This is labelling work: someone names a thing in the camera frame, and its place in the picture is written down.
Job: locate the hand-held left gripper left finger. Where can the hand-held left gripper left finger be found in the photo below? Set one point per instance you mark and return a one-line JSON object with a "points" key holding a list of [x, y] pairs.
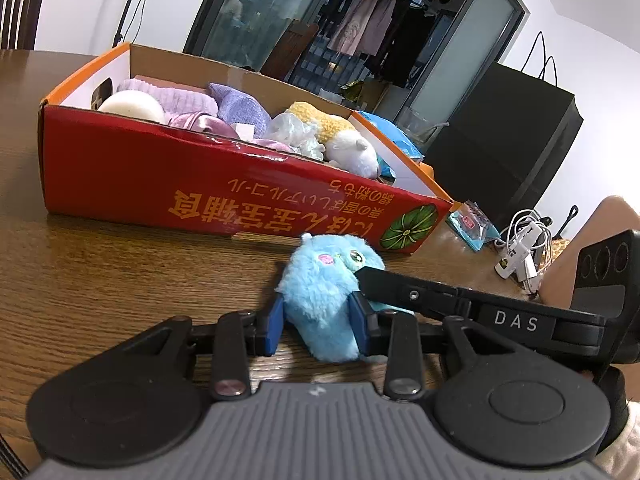
{"points": [[276, 325]]}

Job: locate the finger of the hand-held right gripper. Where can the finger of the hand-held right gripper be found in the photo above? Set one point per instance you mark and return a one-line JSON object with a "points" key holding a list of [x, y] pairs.
{"points": [[400, 287]]}

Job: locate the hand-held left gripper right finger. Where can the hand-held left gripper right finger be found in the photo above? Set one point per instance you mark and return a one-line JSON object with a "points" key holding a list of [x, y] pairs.
{"points": [[358, 325]]}

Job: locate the blue plush toy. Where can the blue plush toy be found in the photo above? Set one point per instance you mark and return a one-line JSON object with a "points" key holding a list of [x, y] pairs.
{"points": [[315, 300]]}

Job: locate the red cardboard box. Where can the red cardboard box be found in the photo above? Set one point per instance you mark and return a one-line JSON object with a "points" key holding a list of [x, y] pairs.
{"points": [[150, 180]]}

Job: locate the lavender fuzzy cloth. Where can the lavender fuzzy cloth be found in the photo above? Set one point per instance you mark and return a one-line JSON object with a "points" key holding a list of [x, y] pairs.
{"points": [[175, 97]]}

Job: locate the tan cardboard box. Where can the tan cardboard box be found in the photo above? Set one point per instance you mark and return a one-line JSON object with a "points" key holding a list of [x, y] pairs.
{"points": [[575, 255]]}

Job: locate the small blue snack packet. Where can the small blue snack packet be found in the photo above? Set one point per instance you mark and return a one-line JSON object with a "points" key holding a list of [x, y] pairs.
{"points": [[472, 225]]}

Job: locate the white and yellow alpaca plush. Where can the white and yellow alpaca plush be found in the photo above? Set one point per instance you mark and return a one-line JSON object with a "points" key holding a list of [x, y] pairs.
{"points": [[350, 152]]}

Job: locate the blue wet wipes pack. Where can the blue wet wipes pack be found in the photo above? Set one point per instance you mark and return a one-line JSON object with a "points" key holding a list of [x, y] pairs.
{"points": [[395, 137]]}

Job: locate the clear plastic cup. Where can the clear plastic cup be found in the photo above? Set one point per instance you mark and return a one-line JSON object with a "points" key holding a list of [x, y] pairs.
{"points": [[415, 125]]}

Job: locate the black paper bag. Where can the black paper bag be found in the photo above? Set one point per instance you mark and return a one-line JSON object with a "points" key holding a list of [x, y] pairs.
{"points": [[500, 135]]}

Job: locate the small brown cardboard box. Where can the small brown cardboard box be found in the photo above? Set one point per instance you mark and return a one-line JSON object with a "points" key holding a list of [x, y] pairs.
{"points": [[375, 97]]}

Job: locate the pink satin scrunchie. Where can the pink satin scrunchie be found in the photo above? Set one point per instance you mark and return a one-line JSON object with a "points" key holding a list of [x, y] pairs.
{"points": [[200, 122]]}

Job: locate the purple knitted cloth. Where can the purple knitted cloth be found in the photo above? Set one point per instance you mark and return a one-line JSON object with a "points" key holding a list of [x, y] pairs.
{"points": [[240, 107]]}

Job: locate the dark wooden chair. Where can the dark wooden chair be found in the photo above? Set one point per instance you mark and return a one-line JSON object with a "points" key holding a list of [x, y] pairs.
{"points": [[290, 50], [20, 5]]}

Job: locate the hanging pale pink garments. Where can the hanging pale pink garments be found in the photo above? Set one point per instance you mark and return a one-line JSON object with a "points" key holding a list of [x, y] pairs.
{"points": [[360, 20]]}

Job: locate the black-framed sliding glass door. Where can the black-framed sliding glass door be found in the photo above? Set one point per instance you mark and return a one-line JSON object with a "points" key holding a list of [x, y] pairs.
{"points": [[240, 10]]}

